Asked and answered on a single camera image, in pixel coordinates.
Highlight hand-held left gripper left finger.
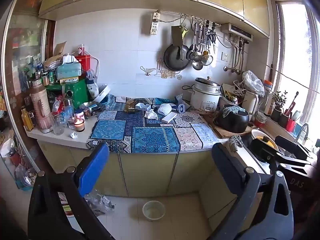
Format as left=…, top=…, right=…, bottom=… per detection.
left=27, top=142, right=115, bottom=240

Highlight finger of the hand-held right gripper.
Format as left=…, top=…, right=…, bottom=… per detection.
left=250, top=138, right=313, bottom=178
left=274, top=135, right=314, bottom=161

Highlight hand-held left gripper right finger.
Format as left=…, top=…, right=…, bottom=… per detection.
left=207, top=142, right=294, bottom=240

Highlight white rectangular box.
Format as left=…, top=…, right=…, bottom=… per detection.
left=161, top=112, right=177, bottom=124

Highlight white round waste bin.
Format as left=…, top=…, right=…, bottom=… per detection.
left=142, top=200, right=166, bottom=222

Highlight white tissue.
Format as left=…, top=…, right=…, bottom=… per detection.
left=144, top=109, right=159, bottom=120

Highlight white foam fruit net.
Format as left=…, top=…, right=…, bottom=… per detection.
left=159, top=103, right=172, bottom=115

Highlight chrome sink faucet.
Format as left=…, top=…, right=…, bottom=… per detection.
left=294, top=123, right=309, bottom=144

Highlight white bowl yellow inside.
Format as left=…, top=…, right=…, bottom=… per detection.
left=251, top=129, right=278, bottom=153

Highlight red cup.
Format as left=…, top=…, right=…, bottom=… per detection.
left=286, top=117, right=297, bottom=132

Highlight grey dishcloth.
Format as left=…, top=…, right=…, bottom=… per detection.
left=229, top=135, right=243, bottom=153

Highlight black utensil cup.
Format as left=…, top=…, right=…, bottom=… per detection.
left=279, top=92, right=299, bottom=128

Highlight stack of red bowls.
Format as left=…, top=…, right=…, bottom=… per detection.
left=254, top=112, right=268, bottom=128

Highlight wooden cutting board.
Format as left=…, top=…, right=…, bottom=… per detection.
left=201, top=114, right=255, bottom=138

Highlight grey plastic bag white label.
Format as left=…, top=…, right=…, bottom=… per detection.
left=85, top=190, right=115, bottom=217

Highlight small potted plant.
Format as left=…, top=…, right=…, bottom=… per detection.
left=271, top=90, right=288, bottom=123

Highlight black clay pot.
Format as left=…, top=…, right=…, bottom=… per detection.
left=214, top=110, right=250, bottom=133

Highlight white bottle orange cap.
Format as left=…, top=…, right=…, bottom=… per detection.
left=264, top=80, right=275, bottom=115

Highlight white electric kettle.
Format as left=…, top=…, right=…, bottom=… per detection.
left=241, top=89, right=259, bottom=115

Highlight checkered pot cloth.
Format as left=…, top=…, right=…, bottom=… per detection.
left=222, top=105, right=247, bottom=118

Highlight clear glass tumbler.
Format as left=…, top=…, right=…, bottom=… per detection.
left=49, top=112, right=65, bottom=135

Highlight yellow lower kitchen cabinets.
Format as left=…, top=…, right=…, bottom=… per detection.
left=37, top=140, right=263, bottom=230

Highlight clear water bottle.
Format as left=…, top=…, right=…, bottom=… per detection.
left=62, top=98, right=76, bottom=128

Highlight metal bowl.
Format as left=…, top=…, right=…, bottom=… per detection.
left=79, top=102, right=94, bottom=117

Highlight blue patterned tablecloth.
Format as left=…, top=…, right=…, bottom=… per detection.
left=86, top=94, right=229, bottom=153

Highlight bag of small items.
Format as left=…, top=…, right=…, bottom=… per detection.
left=15, top=164, right=38, bottom=188

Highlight white rice cooker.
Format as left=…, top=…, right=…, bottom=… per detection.
left=182, top=77, right=222, bottom=114

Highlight gold box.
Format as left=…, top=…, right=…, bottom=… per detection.
left=124, top=99, right=137, bottom=112

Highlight white round tray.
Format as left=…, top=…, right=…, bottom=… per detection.
left=92, top=84, right=111, bottom=103

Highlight green metal box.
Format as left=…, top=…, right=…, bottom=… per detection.
left=45, top=79, right=89, bottom=107

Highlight white detergent bottle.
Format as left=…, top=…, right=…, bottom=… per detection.
left=86, top=79, right=100, bottom=99

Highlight pink thermos flask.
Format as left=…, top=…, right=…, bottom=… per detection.
left=30, top=85, right=54, bottom=133

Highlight white plastic packaging tray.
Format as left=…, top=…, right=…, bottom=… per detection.
left=135, top=102, right=153, bottom=112

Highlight yellow bottle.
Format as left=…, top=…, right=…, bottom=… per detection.
left=21, top=107, right=34, bottom=132

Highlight window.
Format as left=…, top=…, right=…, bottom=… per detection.
left=271, top=0, right=320, bottom=140

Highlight teal tissue bag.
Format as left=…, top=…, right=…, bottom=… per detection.
left=55, top=61, right=83, bottom=80

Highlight metal water pipes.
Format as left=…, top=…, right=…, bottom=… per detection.
left=224, top=39, right=248, bottom=74

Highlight red tin box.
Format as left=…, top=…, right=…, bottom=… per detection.
left=75, top=44, right=91, bottom=72

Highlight metal skimmer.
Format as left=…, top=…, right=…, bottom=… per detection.
left=201, top=25, right=213, bottom=66

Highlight metal strainer ladle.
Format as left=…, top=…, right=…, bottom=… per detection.
left=189, top=22, right=202, bottom=62

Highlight black hanging wok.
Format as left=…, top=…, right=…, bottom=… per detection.
left=164, top=44, right=190, bottom=71

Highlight black kitchen scissors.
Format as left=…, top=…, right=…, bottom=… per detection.
left=209, top=24, right=217, bottom=54

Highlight hanging cleaver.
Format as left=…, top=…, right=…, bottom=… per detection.
left=171, top=25, right=184, bottom=47

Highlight glass display cabinet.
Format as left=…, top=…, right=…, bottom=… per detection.
left=0, top=0, right=50, bottom=180

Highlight white power strip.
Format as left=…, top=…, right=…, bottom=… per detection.
left=149, top=11, right=160, bottom=35

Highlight black cable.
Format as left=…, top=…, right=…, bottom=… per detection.
left=265, top=64, right=320, bottom=93

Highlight white wall water heater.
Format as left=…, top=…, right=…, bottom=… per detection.
left=221, top=23, right=254, bottom=40

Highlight metal hanging rail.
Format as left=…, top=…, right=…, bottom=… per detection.
left=152, top=9, right=222, bottom=27

